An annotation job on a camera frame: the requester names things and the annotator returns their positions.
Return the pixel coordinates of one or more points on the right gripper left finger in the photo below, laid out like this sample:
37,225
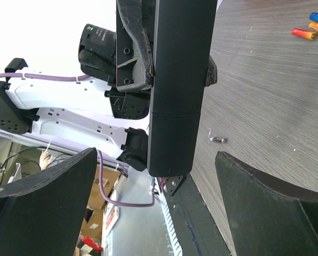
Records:
42,214

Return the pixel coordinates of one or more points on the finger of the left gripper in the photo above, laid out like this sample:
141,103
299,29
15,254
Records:
212,74

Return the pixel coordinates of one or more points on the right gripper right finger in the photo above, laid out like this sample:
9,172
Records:
267,215

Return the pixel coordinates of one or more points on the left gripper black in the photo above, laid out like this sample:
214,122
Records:
130,34

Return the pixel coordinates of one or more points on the black remote control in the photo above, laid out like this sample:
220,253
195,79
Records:
182,38

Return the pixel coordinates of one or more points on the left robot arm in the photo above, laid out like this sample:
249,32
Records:
140,95

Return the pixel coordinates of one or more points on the red battery left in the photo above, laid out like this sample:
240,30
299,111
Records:
306,34

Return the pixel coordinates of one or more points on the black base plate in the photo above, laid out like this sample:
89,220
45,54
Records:
195,228

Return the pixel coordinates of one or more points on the white slotted cable duct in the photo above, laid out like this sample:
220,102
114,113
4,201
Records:
174,243

